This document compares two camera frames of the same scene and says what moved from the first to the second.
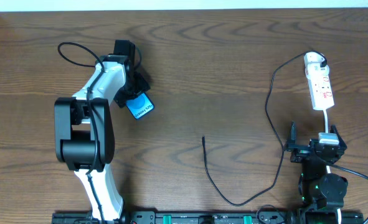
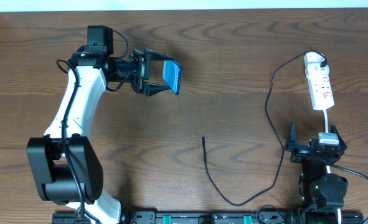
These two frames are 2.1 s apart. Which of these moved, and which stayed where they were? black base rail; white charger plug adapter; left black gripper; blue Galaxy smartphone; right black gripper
Moved: left black gripper; blue Galaxy smartphone
Stayed: right black gripper; black base rail; white charger plug adapter
